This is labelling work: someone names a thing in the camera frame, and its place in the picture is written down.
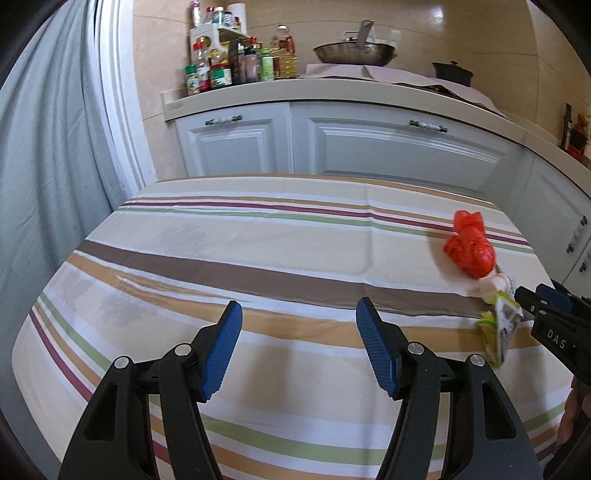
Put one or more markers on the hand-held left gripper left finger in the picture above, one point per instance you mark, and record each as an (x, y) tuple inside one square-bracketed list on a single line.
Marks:
[(224, 350)]

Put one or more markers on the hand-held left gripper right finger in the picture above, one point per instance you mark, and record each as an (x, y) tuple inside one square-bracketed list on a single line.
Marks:
[(376, 350)]

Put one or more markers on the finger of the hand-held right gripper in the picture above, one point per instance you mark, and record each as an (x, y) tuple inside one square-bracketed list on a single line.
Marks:
[(554, 297), (531, 304)]

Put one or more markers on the green white carton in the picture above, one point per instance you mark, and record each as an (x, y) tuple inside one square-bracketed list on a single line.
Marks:
[(501, 323)]

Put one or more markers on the person's right hand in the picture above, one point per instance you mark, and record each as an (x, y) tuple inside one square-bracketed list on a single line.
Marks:
[(570, 410)]

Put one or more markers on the white bottle with red cap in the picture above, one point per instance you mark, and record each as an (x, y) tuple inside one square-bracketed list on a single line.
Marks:
[(494, 284)]

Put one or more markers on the red plastic bag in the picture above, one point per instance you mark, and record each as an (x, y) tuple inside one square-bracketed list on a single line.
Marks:
[(471, 249)]

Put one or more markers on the striped tablecloth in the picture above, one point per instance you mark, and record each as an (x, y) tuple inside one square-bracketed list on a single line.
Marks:
[(277, 258)]

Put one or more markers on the tall dark glass bottle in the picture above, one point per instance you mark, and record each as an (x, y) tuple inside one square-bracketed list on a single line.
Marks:
[(568, 124)]

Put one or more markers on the white kitchen cabinet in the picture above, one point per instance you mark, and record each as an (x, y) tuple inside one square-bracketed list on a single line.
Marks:
[(360, 147)]

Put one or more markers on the black pot with lid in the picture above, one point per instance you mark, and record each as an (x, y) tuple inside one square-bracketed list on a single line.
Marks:
[(453, 74)]

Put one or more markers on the grey curtain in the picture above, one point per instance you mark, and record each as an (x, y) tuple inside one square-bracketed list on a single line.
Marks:
[(46, 161)]

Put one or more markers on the beige kitchen countertop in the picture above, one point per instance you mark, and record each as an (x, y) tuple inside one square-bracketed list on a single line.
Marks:
[(286, 90)]

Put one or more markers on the pale pink stove cloth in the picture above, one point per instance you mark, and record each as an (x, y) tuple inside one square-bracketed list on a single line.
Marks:
[(337, 71)]

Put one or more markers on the group of condiment bottles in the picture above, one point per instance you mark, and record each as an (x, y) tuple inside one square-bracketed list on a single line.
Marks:
[(258, 64)]

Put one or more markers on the metal wok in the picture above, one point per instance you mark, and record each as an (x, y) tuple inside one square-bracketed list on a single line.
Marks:
[(355, 53)]

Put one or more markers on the white green spice rack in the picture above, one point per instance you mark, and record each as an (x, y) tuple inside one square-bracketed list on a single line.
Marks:
[(217, 34)]

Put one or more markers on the paper towel roll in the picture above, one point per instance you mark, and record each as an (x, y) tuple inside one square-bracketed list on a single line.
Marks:
[(237, 16)]

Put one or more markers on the white door frame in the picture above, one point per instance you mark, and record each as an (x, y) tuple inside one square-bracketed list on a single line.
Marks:
[(124, 101)]

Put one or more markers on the white wall socket panel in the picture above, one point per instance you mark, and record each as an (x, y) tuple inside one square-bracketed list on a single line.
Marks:
[(388, 36)]

